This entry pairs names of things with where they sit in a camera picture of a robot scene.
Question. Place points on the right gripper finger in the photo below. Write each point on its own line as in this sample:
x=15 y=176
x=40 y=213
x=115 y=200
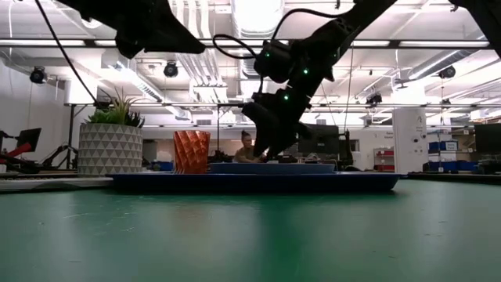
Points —
x=282 y=139
x=261 y=141

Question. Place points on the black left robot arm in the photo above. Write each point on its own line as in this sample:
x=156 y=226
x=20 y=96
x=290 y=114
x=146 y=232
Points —
x=137 y=23

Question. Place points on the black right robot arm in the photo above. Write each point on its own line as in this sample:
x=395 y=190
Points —
x=325 y=43

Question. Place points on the dark blue plastic tray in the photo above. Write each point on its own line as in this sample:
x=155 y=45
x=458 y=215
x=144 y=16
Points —
x=254 y=183

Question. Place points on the person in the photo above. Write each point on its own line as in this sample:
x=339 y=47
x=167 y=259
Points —
x=246 y=152

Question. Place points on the black monitor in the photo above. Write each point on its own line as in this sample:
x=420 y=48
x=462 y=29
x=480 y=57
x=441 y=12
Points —
x=325 y=139
x=30 y=139
x=489 y=139

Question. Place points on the green table mat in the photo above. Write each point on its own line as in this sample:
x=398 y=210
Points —
x=250 y=235

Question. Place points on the shelf of red bins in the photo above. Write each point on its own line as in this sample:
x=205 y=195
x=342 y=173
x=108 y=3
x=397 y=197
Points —
x=384 y=160

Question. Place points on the white pillar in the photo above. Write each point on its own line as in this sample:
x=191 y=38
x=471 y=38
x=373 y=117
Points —
x=411 y=141

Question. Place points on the plant in patterned white pot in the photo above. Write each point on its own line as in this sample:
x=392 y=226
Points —
x=109 y=149

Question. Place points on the rack of blue bins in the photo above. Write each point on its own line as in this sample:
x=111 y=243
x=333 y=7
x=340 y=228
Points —
x=450 y=164

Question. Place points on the white folded napkin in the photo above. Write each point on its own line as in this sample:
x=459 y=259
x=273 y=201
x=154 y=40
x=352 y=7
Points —
x=55 y=184

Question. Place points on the red bar device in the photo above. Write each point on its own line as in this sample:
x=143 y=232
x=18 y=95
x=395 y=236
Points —
x=19 y=150

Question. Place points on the black ceiling camera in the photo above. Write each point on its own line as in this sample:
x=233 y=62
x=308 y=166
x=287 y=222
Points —
x=38 y=75
x=447 y=72
x=171 y=69

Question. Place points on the black aluminium table frame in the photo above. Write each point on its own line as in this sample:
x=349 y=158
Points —
x=450 y=177

